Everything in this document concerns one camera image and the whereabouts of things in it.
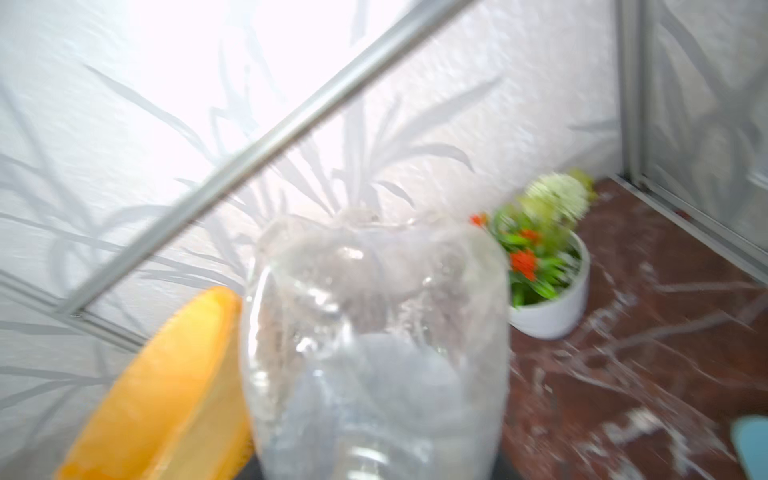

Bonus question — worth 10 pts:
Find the clear crushed plastic bottle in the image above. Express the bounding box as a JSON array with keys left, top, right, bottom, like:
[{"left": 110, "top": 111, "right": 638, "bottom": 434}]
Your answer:
[{"left": 240, "top": 212, "right": 510, "bottom": 479}]

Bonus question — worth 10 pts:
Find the yellow bin liner bag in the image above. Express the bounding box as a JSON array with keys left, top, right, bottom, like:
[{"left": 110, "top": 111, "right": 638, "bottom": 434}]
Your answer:
[{"left": 55, "top": 287, "right": 253, "bottom": 479}]

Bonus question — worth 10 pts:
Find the white pot with flowers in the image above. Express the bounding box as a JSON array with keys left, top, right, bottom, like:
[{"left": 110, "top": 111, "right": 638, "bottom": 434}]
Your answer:
[{"left": 469, "top": 170, "right": 597, "bottom": 340}]

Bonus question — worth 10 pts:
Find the light blue silicone spatula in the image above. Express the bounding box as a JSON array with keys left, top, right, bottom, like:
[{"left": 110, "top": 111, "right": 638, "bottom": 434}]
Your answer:
[{"left": 730, "top": 415, "right": 768, "bottom": 480}]

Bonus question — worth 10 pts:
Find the aluminium frame crossbar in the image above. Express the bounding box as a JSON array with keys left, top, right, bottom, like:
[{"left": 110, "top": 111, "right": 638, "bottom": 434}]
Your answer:
[{"left": 55, "top": 0, "right": 471, "bottom": 317}]

